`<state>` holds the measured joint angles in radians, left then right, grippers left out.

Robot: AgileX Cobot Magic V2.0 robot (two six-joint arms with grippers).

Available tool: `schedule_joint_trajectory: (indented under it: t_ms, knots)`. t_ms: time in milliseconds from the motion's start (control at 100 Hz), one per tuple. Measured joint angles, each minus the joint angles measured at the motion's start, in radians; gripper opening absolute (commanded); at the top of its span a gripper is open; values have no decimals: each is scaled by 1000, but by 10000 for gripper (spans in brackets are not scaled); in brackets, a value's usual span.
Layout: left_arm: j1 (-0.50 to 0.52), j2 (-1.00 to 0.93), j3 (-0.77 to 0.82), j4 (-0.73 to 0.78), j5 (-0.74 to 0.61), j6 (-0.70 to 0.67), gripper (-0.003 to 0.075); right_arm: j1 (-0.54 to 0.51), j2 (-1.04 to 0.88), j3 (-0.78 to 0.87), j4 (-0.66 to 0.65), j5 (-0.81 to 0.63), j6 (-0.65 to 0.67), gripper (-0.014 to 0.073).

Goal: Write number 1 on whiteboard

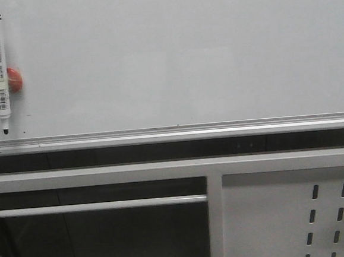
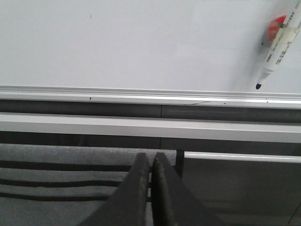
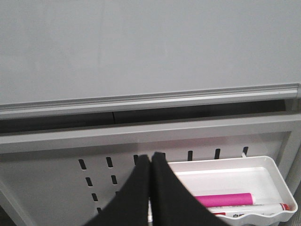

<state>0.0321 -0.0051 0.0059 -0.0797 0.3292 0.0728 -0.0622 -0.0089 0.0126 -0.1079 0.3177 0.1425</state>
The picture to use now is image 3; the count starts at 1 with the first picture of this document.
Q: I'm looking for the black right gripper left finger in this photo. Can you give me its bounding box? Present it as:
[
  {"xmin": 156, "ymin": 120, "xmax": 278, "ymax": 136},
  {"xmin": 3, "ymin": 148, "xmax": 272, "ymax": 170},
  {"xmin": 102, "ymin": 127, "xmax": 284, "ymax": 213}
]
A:
[{"xmin": 85, "ymin": 155, "xmax": 151, "ymax": 226}]

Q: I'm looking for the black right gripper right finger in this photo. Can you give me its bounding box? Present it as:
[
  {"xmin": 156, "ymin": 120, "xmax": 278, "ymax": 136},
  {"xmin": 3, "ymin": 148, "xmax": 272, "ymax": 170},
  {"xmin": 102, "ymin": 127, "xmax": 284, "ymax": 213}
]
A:
[{"xmin": 150, "ymin": 152, "xmax": 227, "ymax": 226}]

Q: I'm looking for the large whiteboard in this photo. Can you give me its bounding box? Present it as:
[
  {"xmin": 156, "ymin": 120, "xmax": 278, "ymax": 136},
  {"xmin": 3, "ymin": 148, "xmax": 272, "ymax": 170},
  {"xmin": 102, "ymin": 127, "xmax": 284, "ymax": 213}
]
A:
[{"xmin": 0, "ymin": 0, "xmax": 301, "ymax": 119}]

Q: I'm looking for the white marker red cap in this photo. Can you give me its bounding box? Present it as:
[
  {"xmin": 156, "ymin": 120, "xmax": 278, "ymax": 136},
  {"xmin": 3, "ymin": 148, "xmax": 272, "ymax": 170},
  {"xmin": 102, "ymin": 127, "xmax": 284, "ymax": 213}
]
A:
[{"xmin": 207, "ymin": 203, "xmax": 290, "ymax": 218}]

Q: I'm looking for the white plastic tray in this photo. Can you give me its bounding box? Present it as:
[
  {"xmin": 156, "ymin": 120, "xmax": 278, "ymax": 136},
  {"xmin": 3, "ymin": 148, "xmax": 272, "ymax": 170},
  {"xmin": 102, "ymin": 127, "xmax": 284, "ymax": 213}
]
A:
[{"xmin": 167, "ymin": 156, "xmax": 298, "ymax": 226}]

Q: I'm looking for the pink marker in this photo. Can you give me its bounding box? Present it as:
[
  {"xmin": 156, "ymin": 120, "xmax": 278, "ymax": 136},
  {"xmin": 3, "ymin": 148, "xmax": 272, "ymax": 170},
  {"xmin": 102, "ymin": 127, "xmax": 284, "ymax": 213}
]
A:
[{"xmin": 195, "ymin": 193, "xmax": 256, "ymax": 207}]

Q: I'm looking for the grey whiteboard stand frame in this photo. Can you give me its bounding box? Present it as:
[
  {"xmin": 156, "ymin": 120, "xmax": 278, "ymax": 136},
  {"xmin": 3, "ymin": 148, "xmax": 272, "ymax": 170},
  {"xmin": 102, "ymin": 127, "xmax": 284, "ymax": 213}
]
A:
[{"xmin": 0, "ymin": 97, "xmax": 301, "ymax": 226}]

